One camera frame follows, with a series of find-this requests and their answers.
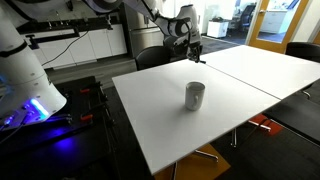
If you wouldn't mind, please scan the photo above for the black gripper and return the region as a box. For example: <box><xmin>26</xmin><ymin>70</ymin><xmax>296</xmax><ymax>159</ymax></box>
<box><xmin>185</xmin><ymin>42</ymin><xmax>204</xmax><ymax>64</ymax></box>

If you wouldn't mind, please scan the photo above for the white ceramic mug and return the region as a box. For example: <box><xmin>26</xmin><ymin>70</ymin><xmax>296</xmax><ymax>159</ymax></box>
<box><xmin>184</xmin><ymin>81</ymin><xmax>207</xmax><ymax>112</ymax></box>

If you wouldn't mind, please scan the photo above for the white low cabinet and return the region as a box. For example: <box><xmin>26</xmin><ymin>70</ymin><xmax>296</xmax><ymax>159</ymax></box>
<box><xmin>206</xmin><ymin>19</ymin><xmax>230</xmax><ymax>39</ymax></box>

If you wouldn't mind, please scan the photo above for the black chair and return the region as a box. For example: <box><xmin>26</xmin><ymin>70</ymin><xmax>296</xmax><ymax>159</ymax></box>
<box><xmin>262</xmin><ymin>92</ymin><xmax>320</xmax><ymax>146</ymax></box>
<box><xmin>285</xmin><ymin>41</ymin><xmax>320</xmax><ymax>64</ymax></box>
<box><xmin>134</xmin><ymin>45</ymin><xmax>172</xmax><ymax>72</ymax></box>

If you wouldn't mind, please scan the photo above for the stainless steel fridge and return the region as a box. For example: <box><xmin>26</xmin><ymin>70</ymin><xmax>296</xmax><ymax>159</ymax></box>
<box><xmin>123</xmin><ymin>0</ymin><xmax>168</xmax><ymax>59</ymax></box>

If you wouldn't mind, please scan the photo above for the orange wooden glass door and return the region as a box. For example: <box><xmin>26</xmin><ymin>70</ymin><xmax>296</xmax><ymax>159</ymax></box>
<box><xmin>247</xmin><ymin>0</ymin><xmax>313</xmax><ymax>55</ymax></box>

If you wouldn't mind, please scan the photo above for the dark office chair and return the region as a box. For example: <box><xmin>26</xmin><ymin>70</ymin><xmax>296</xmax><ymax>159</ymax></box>
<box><xmin>239</xmin><ymin>3</ymin><xmax>257</xmax><ymax>34</ymax></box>

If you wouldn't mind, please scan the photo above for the white office cabinet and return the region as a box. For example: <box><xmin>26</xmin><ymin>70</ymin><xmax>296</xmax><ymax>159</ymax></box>
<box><xmin>259</xmin><ymin>9</ymin><xmax>288</xmax><ymax>35</ymax></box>

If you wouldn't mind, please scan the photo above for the metal table leg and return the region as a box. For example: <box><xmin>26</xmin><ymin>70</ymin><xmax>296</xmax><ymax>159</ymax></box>
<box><xmin>230</xmin><ymin>127</ymin><xmax>238</xmax><ymax>148</ymax></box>
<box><xmin>169</xmin><ymin>149</ymin><xmax>220</xmax><ymax>180</ymax></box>

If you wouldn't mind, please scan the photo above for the white kitchen cabinets dark counter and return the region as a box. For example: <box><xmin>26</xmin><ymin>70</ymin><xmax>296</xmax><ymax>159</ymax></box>
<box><xmin>14</xmin><ymin>14</ymin><xmax>128</xmax><ymax>70</ymax></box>

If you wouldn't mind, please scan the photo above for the tan wooden board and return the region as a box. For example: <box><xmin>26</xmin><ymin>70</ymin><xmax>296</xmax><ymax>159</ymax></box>
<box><xmin>153</xmin><ymin>143</ymin><xmax>232</xmax><ymax>180</ymax></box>

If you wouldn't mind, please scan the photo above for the orange black bar clamp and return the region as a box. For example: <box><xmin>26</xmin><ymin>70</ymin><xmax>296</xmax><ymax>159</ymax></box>
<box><xmin>68</xmin><ymin>80</ymin><xmax>103</xmax><ymax>98</ymax></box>
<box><xmin>49</xmin><ymin>101</ymin><xmax>109</xmax><ymax>124</ymax></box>

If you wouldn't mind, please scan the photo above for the black hanging tool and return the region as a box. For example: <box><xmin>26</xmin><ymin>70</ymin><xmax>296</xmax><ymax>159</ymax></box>
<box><xmin>65</xmin><ymin>0</ymin><xmax>75</xmax><ymax>12</ymax></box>

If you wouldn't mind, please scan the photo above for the black bar fixture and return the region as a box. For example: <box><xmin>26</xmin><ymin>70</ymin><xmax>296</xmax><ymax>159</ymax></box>
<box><xmin>24</xmin><ymin>27</ymin><xmax>81</xmax><ymax>51</ymax></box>

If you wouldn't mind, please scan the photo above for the black robot stand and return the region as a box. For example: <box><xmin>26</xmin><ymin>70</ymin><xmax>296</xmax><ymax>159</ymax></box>
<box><xmin>0</xmin><ymin>75</ymin><xmax>116</xmax><ymax>180</ymax></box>

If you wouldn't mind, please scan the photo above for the black robot wrist cable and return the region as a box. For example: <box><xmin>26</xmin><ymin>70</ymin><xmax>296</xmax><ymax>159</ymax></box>
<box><xmin>184</xmin><ymin>18</ymin><xmax>195</xmax><ymax>48</ymax></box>

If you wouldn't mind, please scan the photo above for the orange table base plate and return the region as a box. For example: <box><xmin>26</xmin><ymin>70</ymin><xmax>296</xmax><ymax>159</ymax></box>
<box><xmin>248</xmin><ymin>113</ymin><xmax>285</xmax><ymax>137</ymax></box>

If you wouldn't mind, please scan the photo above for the black power cable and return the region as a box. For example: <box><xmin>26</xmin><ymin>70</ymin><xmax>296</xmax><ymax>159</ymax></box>
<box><xmin>41</xmin><ymin>29</ymin><xmax>90</xmax><ymax>67</ymax></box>

